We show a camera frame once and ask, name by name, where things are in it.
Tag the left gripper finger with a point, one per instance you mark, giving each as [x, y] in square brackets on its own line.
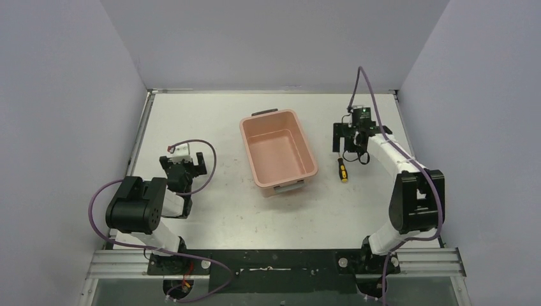
[200, 167]
[164, 161]

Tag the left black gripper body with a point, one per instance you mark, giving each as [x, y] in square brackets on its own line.
[184, 166]

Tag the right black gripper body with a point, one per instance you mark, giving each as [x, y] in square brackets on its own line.
[351, 143]

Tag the black yellow screwdriver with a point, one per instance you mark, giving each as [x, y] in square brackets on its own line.
[343, 174]

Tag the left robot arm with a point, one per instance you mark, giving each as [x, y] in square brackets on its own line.
[139, 205]

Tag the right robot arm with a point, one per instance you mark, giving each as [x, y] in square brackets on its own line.
[417, 199]

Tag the pink plastic bin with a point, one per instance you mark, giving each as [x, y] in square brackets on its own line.
[278, 151]

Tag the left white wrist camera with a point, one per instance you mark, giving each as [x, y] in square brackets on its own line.
[182, 151]

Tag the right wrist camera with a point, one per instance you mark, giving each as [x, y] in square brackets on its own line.
[361, 116]

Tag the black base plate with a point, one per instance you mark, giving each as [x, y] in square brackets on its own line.
[271, 271]

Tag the aluminium front rail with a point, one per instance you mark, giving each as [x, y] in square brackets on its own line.
[430, 276]

